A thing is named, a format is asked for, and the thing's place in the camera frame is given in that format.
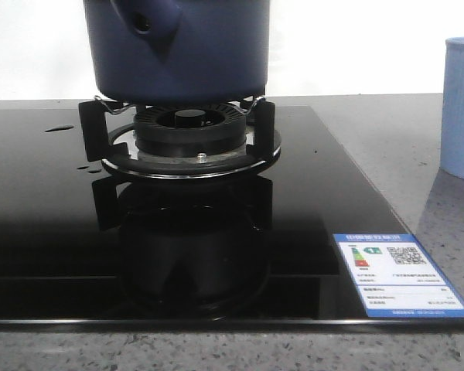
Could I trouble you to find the light blue ribbed cup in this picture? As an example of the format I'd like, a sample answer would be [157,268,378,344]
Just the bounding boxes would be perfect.
[440,36,464,179]

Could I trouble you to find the black metal pot support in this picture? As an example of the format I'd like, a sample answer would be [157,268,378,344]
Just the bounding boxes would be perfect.
[79,97,281,180]

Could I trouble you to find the dark blue pot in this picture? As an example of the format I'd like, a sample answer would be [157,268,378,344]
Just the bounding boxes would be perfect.
[84,1,270,105]

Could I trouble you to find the black gas burner head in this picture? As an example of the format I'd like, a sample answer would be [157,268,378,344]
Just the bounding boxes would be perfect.
[134,104,246,158]

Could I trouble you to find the black glass gas stove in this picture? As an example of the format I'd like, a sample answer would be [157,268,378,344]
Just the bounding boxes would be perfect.
[0,107,464,332]

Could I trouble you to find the blue energy label sticker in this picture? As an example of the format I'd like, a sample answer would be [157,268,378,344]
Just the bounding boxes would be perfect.
[333,233,464,318]

